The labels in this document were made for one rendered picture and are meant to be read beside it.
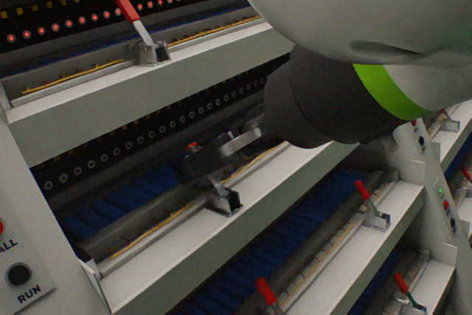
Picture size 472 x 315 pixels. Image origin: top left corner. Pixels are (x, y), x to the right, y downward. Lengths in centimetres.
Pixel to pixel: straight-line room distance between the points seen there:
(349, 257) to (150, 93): 40
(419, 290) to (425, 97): 65
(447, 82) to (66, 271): 32
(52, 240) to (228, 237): 19
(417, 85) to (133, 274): 31
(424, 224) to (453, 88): 67
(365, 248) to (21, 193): 51
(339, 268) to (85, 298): 39
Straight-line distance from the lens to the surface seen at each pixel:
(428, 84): 24
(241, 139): 32
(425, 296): 86
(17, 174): 37
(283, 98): 30
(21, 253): 36
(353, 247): 68
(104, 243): 45
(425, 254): 91
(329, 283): 62
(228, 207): 46
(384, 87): 25
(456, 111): 120
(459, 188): 115
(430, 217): 88
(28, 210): 37
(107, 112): 41
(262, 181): 52
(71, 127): 39
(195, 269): 44
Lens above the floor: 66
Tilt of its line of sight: 6 degrees down
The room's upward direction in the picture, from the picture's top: 25 degrees counter-clockwise
